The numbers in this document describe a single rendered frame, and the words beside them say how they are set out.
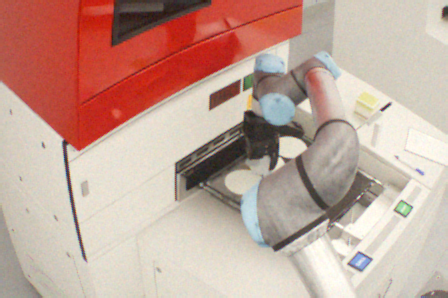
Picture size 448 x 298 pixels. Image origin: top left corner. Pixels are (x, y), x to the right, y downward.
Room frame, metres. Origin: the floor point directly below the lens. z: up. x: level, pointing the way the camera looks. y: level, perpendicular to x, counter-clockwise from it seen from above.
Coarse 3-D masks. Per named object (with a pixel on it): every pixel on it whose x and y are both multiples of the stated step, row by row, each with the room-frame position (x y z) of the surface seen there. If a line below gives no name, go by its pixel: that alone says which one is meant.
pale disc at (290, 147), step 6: (282, 138) 1.55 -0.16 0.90; (288, 138) 1.55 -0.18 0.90; (294, 138) 1.55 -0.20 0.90; (282, 144) 1.52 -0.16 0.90; (288, 144) 1.52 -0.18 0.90; (294, 144) 1.52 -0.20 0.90; (300, 144) 1.52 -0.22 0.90; (282, 150) 1.49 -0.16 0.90; (288, 150) 1.49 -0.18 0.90; (294, 150) 1.49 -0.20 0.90; (300, 150) 1.50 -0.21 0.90; (288, 156) 1.46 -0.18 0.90; (294, 156) 1.47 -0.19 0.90
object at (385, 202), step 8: (376, 200) 1.31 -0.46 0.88; (384, 200) 1.31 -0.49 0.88; (392, 200) 1.31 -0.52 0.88; (368, 208) 1.27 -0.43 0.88; (376, 208) 1.27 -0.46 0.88; (384, 208) 1.27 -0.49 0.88; (360, 216) 1.24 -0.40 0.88; (368, 216) 1.24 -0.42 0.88; (376, 216) 1.24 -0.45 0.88; (360, 224) 1.20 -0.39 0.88; (368, 224) 1.20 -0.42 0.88; (368, 232) 1.17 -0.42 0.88; (344, 240) 1.14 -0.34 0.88; (352, 248) 1.10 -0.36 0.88
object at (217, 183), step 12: (228, 168) 1.39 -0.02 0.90; (240, 168) 1.40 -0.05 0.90; (216, 180) 1.34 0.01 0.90; (360, 180) 1.38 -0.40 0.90; (228, 192) 1.30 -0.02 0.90; (348, 192) 1.32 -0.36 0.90; (240, 204) 1.26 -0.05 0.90; (336, 204) 1.27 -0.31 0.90; (348, 204) 1.27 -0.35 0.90; (336, 216) 1.22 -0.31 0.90
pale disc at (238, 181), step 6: (234, 174) 1.37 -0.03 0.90; (240, 174) 1.37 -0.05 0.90; (246, 174) 1.37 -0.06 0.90; (252, 174) 1.37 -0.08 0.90; (258, 174) 1.38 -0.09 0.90; (228, 180) 1.35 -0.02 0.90; (234, 180) 1.35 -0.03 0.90; (240, 180) 1.35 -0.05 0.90; (246, 180) 1.35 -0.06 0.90; (252, 180) 1.35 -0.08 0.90; (258, 180) 1.35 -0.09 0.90; (228, 186) 1.32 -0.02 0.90; (234, 186) 1.32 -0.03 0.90; (240, 186) 1.32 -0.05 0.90; (246, 186) 1.33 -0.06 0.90; (240, 192) 1.30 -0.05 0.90
